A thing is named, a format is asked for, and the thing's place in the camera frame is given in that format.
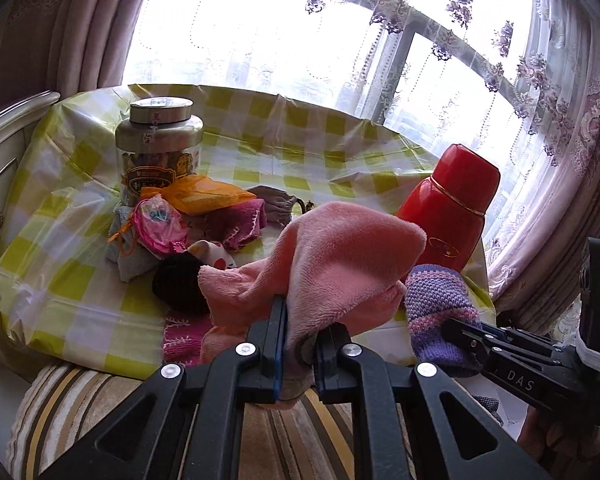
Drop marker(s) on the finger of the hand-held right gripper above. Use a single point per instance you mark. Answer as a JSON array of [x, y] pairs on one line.
[[462, 337], [517, 336]]

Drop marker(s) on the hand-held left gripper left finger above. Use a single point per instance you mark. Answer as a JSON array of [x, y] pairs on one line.
[[279, 345]]

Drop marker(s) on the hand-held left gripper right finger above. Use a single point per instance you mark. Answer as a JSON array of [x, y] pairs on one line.
[[324, 362]]

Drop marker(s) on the purple striped knitted sock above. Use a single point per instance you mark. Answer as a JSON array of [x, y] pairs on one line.
[[432, 305]]

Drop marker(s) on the pink fleece towel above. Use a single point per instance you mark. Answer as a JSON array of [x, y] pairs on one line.
[[330, 260]]

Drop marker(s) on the white cloth with orange dots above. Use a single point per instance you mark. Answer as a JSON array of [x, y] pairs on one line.
[[215, 255]]

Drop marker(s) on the magenta towel cloth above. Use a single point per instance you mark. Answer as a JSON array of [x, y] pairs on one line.
[[235, 225]]

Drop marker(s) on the grey checked cloth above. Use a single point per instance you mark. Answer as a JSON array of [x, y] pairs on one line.
[[487, 410]]

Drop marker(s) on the pink embroidered knitted cloth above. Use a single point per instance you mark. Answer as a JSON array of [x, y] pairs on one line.
[[182, 335]]

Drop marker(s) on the black knitted cloth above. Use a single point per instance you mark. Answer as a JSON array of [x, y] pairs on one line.
[[177, 282]]

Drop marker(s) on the red thermos flask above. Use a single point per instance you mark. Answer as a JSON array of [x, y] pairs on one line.
[[450, 210]]

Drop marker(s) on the orange mesh pouch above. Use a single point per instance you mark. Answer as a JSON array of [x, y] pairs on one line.
[[205, 195]]

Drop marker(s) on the small pink printed bag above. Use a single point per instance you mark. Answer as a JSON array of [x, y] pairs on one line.
[[157, 225]]

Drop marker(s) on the grey-blue cloth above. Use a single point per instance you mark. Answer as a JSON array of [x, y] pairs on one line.
[[127, 260]]

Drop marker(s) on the mauve patterned drape curtain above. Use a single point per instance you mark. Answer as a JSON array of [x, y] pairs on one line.
[[570, 160]]

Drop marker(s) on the striped seat cushion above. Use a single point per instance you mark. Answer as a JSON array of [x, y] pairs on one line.
[[105, 410]]

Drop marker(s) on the yellow-green checked tablecloth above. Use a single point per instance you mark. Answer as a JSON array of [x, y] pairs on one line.
[[305, 160]]

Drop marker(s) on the clear jar with metal lid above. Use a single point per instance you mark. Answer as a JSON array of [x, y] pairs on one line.
[[155, 145]]

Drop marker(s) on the sheer embroidered lace curtain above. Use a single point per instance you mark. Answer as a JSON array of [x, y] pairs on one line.
[[280, 35]]

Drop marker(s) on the white ornate cabinet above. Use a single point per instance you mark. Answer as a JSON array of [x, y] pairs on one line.
[[0, 170]]

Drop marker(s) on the dark window frame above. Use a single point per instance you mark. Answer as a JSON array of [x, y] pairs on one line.
[[400, 55]]

